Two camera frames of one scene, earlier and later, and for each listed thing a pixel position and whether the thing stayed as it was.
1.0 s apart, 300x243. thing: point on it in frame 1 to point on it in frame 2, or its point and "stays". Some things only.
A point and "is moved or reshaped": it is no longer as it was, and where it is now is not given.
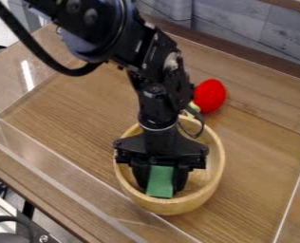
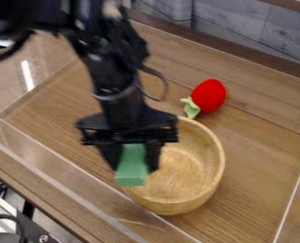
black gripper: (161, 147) to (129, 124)
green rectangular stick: (161, 182) is moved or reshaped
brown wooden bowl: (205, 180) stays
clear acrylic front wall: (45, 200) stays
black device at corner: (30, 233) stays
